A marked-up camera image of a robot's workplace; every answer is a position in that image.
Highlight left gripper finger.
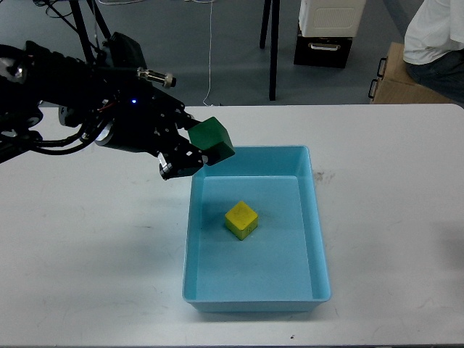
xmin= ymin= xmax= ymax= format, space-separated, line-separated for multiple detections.
xmin=170 ymin=103 xmax=201 ymax=133
xmin=157 ymin=143 xmax=209 ymax=180

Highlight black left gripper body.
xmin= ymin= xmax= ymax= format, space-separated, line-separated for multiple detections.
xmin=96 ymin=87 xmax=185 ymax=156

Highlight green cube block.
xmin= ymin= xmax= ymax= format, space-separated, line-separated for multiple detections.
xmin=187 ymin=117 xmax=235 ymax=166

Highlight yellow cube block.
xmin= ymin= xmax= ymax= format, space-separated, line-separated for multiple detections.
xmin=225 ymin=201 xmax=259 ymax=241

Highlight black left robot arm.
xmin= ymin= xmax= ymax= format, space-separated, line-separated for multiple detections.
xmin=1 ymin=41 xmax=219 ymax=180

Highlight black storage box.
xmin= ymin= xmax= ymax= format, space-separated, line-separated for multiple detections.
xmin=294 ymin=30 xmax=353 ymax=69

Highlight white appliance box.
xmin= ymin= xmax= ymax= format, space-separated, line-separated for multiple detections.
xmin=299 ymin=0 xmax=366 ymax=38

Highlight brown cardboard box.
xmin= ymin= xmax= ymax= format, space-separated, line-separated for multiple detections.
xmin=368 ymin=42 xmax=452 ymax=104

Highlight black tripod legs left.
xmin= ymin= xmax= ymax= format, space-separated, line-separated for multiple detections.
xmin=69 ymin=1 xmax=111 ymax=64

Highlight black tripod legs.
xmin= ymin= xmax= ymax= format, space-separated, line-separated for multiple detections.
xmin=259 ymin=0 xmax=280 ymax=102
xmin=69 ymin=1 xmax=111 ymax=64

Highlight black tripod legs centre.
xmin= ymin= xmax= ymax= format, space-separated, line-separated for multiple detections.
xmin=259 ymin=0 xmax=280 ymax=102

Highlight blue plastic bin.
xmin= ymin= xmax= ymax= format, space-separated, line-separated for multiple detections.
xmin=183 ymin=146 xmax=331 ymax=312

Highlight seated person white shirt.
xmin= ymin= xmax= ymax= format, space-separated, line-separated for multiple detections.
xmin=403 ymin=0 xmax=463 ymax=105

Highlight white hanging cable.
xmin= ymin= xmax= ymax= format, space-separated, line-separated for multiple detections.
xmin=202 ymin=0 xmax=215 ymax=107

